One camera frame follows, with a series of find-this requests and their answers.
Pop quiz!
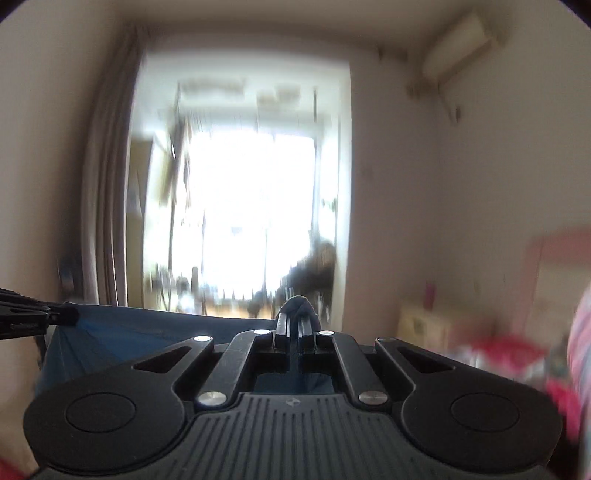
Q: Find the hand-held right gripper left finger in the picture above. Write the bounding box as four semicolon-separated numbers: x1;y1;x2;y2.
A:
133;311;295;409

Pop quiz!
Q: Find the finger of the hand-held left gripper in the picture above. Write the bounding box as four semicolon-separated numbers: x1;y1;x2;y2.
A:
0;288;80;342

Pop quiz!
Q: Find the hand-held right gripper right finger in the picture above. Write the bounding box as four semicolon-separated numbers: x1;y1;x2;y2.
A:
298;313;454;409

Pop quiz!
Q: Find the blue shirt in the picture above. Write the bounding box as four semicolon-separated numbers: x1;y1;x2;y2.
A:
37;295;345;398

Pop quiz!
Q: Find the cream nightstand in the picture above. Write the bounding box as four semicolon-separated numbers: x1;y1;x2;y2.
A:
398;300;468;357

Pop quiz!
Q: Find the beige curtain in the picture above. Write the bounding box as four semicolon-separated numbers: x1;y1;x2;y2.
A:
81;28;145;308

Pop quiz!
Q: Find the red floral blanket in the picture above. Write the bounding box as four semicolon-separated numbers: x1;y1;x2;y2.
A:
462;330;585;437

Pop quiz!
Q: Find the pink floral quilt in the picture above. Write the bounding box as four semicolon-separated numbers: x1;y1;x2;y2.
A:
567;284;591;418

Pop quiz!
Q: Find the white air conditioner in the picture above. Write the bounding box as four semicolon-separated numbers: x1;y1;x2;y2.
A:
421;11;504;86

